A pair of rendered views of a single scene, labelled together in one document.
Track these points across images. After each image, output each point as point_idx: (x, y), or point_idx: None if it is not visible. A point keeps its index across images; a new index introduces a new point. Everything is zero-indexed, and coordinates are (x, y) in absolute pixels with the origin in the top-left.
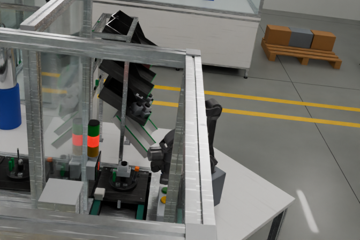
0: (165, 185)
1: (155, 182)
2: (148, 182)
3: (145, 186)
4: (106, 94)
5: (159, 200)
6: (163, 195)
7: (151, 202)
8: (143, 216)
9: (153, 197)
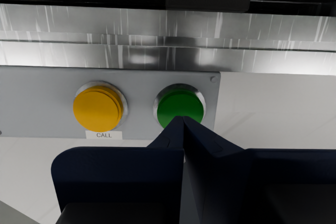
0: (286, 87)
1: (263, 48)
2: (301, 11)
3: None
4: None
5: (94, 79)
6: (143, 98)
7: (61, 31)
8: (112, 6)
9: (125, 40)
